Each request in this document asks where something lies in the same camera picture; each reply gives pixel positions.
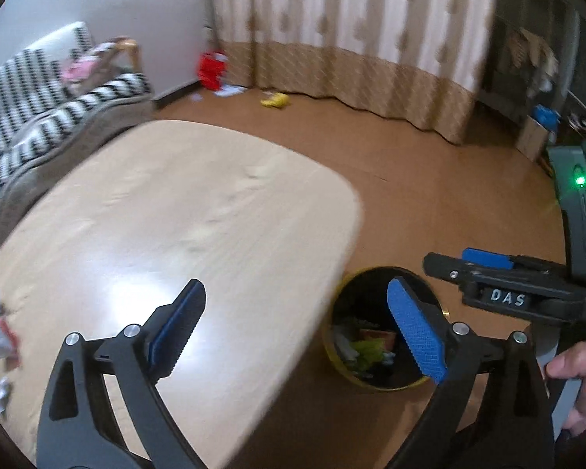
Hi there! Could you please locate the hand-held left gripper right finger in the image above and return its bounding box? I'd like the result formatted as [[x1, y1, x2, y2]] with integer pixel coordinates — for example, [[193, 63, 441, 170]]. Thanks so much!
[[386, 276, 555, 469]]

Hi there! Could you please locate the black white striped sofa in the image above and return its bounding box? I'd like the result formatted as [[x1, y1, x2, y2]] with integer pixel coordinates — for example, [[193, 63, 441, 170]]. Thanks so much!
[[0, 22, 154, 255]]

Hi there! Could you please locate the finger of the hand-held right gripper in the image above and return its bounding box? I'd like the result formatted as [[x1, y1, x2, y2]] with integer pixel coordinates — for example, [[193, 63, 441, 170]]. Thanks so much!
[[423, 252, 474, 294], [461, 248, 570, 277]]

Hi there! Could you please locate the black yellow-rimmed bin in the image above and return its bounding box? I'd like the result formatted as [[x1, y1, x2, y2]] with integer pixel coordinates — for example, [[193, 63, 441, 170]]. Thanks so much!
[[322, 266, 450, 392]]

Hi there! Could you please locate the pink printed cushion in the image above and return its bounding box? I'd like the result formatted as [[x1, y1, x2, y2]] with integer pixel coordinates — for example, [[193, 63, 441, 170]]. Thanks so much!
[[61, 51, 109, 84]]

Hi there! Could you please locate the red bag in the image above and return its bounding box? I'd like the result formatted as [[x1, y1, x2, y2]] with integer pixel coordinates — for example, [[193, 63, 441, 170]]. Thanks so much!
[[198, 51, 228, 91]]

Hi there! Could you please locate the yellow green snack bag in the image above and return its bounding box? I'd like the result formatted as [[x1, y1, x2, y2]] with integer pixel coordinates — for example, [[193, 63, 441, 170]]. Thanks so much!
[[350, 337, 388, 368]]

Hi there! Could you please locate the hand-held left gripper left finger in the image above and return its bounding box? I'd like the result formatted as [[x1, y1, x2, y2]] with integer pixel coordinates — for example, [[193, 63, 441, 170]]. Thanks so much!
[[36, 277, 208, 469]]

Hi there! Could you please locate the brown cardboard box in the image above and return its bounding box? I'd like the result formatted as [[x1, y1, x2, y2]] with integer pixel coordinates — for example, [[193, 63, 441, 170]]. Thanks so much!
[[515, 115, 550, 162]]

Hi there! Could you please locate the dark shelf unit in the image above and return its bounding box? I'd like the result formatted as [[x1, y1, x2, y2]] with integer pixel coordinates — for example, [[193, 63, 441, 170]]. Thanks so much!
[[479, 0, 586, 123]]

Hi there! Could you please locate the beige hanging cloth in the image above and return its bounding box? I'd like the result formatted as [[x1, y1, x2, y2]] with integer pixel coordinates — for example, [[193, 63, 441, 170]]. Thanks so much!
[[505, 27, 560, 79]]

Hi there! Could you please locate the beige striped curtain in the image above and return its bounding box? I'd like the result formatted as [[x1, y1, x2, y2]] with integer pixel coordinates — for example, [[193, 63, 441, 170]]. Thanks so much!
[[210, 0, 499, 145]]

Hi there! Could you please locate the blue packet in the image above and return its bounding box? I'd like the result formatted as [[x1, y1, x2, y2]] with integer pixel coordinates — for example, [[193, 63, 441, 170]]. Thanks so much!
[[534, 105, 562, 130]]

